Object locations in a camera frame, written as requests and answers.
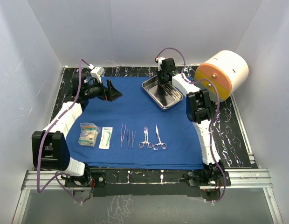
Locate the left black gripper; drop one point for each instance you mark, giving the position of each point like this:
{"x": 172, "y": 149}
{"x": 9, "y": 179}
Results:
{"x": 113, "y": 94}

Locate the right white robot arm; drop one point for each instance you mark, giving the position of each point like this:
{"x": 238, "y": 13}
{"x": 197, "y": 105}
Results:
{"x": 198, "y": 111}

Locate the metal instrument tray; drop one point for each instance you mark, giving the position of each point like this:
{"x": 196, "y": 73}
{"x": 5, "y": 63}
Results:
{"x": 165, "y": 96}

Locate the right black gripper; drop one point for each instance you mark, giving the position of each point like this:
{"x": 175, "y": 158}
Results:
{"x": 159, "y": 80}

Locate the steel hemostat clamp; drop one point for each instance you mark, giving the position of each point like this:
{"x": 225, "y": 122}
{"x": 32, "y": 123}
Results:
{"x": 146, "y": 141}

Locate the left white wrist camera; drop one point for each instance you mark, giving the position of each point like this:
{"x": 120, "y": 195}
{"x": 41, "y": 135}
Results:
{"x": 96, "y": 72}

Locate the steel surgical scissors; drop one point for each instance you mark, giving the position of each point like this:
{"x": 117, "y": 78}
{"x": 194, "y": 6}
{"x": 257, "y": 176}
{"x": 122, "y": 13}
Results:
{"x": 159, "y": 142}

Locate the glove packet teal orange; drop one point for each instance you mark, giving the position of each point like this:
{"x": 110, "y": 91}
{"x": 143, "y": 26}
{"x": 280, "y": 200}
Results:
{"x": 88, "y": 135}

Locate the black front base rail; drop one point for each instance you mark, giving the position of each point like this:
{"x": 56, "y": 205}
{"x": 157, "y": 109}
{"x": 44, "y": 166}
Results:
{"x": 141, "y": 182}

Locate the blue surgical drape cloth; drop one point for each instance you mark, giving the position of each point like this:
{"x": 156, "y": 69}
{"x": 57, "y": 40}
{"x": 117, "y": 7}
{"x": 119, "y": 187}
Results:
{"x": 143, "y": 135}

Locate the green packaged surgical supplies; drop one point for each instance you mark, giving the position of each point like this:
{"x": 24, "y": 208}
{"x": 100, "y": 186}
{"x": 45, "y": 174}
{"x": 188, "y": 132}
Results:
{"x": 94, "y": 140}

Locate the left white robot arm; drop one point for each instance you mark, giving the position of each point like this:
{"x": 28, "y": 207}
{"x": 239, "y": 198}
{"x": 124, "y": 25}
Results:
{"x": 49, "y": 147}

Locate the white cylindrical drawer container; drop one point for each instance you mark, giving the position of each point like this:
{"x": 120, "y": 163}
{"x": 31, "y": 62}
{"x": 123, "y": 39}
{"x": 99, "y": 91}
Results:
{"x": 226, "y": 70}

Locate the white suture packet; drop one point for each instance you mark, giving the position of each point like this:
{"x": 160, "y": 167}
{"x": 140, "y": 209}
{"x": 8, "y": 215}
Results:
{"x": 105, "y": 138}

